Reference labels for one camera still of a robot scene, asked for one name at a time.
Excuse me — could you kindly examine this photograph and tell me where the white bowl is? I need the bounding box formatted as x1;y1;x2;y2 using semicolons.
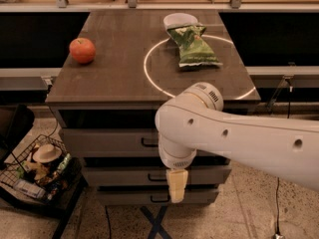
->
163;13;198;30

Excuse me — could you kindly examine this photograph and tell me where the white packet in basket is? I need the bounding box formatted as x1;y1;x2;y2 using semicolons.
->
13;179;46;199

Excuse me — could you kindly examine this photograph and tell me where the grey drawer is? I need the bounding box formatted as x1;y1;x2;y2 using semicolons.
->
97;188;219;205
60;128;160;157
82;165;231;186

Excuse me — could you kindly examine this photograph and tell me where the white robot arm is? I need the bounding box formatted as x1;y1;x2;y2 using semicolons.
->
155;83;319;203

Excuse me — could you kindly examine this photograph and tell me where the red apple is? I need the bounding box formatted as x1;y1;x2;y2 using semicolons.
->
69;38;96;64

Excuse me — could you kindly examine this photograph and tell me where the green chip bag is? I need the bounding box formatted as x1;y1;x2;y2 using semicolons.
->
166;24;221;68

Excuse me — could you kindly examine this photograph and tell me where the black wire basket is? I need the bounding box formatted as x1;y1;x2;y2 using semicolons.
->
0;134;81;203

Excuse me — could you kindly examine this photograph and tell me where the grey drawer cabinet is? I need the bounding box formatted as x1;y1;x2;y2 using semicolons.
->
47;9;260;192

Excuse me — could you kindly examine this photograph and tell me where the grey bottom drawer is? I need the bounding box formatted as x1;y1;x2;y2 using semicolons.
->
97;188;219;205

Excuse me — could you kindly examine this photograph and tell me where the black floor cable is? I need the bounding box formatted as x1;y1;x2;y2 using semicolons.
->
274;176;282;237

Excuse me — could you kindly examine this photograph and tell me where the green bottle in basket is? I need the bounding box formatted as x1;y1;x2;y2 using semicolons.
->
57;153;72;174

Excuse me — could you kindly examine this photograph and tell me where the grey top drawer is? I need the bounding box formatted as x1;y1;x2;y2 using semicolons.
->
60;128;160;157

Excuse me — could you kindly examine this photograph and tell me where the grey middle drawer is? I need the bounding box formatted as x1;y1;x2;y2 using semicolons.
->
82;165;231;186

